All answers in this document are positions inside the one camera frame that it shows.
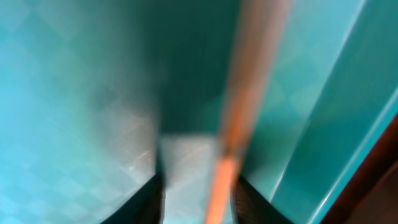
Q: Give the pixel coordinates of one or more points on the teal plastic serving tray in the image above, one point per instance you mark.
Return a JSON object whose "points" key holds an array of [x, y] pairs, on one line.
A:
{"points": [[90, 90]]}

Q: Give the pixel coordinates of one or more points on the wooden chopstick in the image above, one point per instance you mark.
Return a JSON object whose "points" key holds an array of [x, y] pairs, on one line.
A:
{"points": [[260, 26]]}

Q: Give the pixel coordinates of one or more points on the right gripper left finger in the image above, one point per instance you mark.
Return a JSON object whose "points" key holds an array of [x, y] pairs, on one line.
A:
{"points": [[146, 205]]}

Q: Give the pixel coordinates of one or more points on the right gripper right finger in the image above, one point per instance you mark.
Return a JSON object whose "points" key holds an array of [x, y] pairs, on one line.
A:
{"points": [[250, 207]]}

